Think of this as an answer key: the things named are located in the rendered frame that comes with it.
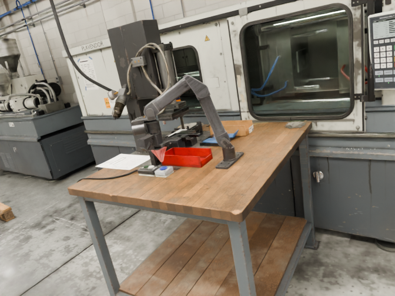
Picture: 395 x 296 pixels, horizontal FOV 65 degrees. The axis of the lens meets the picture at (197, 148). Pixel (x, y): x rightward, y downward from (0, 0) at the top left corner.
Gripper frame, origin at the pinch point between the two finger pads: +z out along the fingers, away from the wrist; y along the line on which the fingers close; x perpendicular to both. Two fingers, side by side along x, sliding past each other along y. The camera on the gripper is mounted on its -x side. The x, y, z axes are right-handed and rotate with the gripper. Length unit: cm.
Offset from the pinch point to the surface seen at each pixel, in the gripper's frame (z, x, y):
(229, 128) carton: 2, 59, 7
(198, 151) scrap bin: 3.7, 21.7, 7.3
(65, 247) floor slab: 97, 13, -150
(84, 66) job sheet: -52, 103, -171
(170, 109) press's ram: -18.0, 30.8, -13.2
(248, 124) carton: 3, 70, 15
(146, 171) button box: 5.2, -3.6, -8.4
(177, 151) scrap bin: 3.7, 21.3, -6.7
